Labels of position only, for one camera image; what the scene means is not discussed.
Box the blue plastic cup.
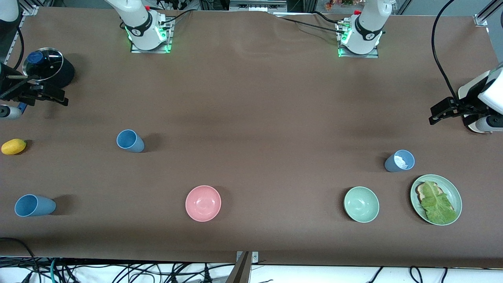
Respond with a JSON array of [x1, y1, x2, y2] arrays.
[[15, 194, 57, 217], [116, 129, 145, 153], [384, 149, 415, 173]]

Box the glass lid with blue knob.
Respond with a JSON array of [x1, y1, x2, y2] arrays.
[[22, 48, 64, 82]]

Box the yellow lemon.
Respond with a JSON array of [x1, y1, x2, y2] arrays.
[[1, 138, 27, 155]]

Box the bread slice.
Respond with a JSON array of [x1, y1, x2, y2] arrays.
[[417, 182, 444, 203]]

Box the light green plate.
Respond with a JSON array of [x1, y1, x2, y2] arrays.
[[410, 174, 463, 226]]

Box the green lettuce leaf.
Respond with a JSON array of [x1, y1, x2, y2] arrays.
[[421, 181, 458, 224]]

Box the light green bowl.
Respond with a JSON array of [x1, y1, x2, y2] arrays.
[[344, 186, 380, 223]]

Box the colourful plastic toys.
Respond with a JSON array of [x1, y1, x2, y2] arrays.
[[324, 0, 355, 11]]

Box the table cover sheet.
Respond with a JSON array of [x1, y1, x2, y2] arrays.
[[0, 6, 503, 270]]

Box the pink bowl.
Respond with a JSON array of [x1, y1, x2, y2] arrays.
[[185, 185, 222, 222]]

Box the grey metal box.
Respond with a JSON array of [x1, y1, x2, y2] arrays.
[[229, 0, 288, 12]]

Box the grey brown slanted bar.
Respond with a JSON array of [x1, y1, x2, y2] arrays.
[[225, 252, 252, 283]]

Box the black pot with blue handle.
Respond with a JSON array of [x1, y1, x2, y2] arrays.
[[18, 47, 75, 114]]

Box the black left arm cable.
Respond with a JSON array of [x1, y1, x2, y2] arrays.
[[431, 0, 460, 101]]

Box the aluminium frame profile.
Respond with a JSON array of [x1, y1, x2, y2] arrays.
[[10, 0, 40, 51], [474, 0, 503, 26]]

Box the metal base plate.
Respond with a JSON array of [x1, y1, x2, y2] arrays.
[[130, 19, 173, 54], [337, 20, 379, 59]]

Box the metal table edge bracket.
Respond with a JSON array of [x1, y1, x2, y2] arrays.
[[236, 251, 259, 264]]

